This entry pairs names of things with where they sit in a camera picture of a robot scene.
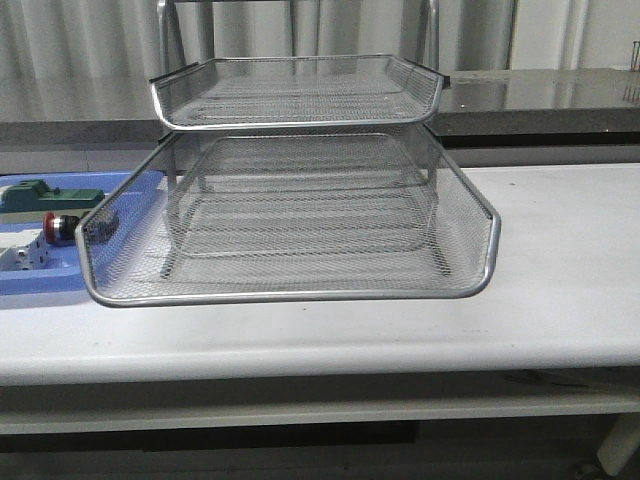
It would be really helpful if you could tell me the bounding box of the red emergency stop button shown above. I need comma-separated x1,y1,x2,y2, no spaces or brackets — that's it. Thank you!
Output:
42,207,119,247

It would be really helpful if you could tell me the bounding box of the silver mesh top tray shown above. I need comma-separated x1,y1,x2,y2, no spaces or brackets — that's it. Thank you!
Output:
150,54,449,131

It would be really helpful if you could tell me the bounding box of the blue plastic tray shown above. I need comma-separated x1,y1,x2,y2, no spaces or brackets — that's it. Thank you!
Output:
1,171,164,295

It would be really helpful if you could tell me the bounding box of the dark granite counter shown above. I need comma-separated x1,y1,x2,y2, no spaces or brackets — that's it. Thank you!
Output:
1,69,639,148

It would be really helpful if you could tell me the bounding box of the green terminal block module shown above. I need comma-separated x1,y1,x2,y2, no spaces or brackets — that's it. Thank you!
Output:
1,179,105,214

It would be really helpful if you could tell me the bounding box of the white circuit breaker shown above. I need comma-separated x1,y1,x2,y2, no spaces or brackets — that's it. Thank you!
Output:
0,229,49,271

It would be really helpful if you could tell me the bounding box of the metal pins stand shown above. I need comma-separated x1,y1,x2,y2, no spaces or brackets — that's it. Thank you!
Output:
623,40,640,104

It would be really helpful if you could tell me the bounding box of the white table leg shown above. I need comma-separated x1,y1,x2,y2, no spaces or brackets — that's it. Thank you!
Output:
596,413,640,477

